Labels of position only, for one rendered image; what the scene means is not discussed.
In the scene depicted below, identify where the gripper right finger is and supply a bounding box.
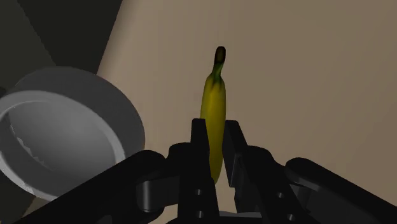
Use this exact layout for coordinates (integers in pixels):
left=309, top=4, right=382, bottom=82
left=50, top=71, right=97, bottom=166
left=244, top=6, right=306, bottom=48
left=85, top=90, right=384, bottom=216
left=221, top=120, right=397, bottom=224

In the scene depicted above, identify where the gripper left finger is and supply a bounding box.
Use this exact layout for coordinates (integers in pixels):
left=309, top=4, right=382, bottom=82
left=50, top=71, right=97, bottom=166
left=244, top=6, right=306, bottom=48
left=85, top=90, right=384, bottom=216
left=13, top=118, right=220, bottom=224

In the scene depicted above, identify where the yellow banana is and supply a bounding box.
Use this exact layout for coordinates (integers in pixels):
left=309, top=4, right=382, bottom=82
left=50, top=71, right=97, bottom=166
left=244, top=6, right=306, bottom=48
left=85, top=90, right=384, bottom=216
left=199, top=46, right=227, bottom=184

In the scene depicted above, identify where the grey bowl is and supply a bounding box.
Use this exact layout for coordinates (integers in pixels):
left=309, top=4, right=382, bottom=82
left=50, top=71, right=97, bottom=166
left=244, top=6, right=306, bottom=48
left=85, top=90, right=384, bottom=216
left=0, top=66, right=146, bottom=202

